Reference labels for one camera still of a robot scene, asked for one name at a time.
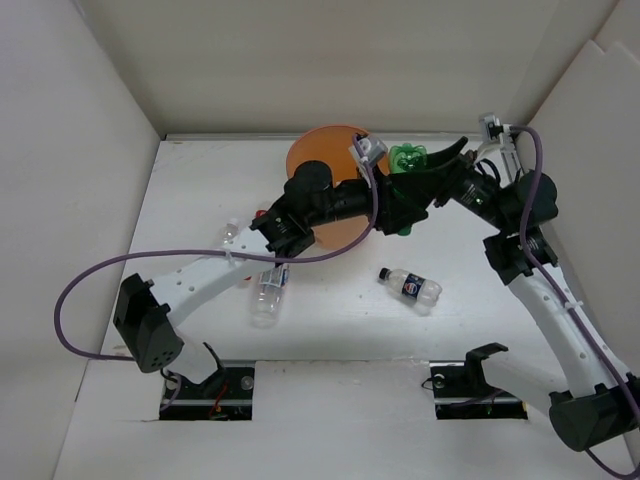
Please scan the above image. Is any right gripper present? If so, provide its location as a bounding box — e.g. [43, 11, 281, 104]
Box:
[388, 136, 514, 233]

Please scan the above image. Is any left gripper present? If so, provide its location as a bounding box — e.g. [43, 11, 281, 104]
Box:
[306, 163, 425, 233]

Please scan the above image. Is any green plastic bottle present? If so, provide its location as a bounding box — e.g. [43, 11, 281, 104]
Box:
[389, 143, 428, 237]

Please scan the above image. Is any clear bottle black cap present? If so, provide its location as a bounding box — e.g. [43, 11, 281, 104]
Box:
[378, 268, 443, 316]

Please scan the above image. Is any clear bottle blue white label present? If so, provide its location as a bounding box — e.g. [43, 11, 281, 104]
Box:
[250, 264, 290, 329]

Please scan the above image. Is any clear bottle red label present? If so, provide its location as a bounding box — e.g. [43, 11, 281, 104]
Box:
[216, 209, 269, 289]

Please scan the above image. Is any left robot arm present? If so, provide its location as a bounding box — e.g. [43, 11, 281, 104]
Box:
[113, 160, 431, 397]

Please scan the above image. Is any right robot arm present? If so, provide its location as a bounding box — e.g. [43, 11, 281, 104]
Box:
[389, 138, 639, 452]

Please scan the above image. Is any orange plastic bin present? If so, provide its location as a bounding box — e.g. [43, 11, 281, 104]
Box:
[285, 125, 392, 252]

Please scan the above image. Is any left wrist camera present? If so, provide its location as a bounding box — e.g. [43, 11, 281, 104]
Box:
[349, 133, 388, 168]

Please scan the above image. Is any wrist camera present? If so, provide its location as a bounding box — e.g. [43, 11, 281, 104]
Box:
[349, 133, 388, 168]
[478, 113, 513, 146]

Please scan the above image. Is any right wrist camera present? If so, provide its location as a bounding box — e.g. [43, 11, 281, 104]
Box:
[478, 113, 513, 146]

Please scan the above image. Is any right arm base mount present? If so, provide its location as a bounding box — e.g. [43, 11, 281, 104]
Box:
[421, 342, 528, 420]

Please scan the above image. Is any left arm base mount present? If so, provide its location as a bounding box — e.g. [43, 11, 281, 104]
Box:
[159, 356, 256, 422]

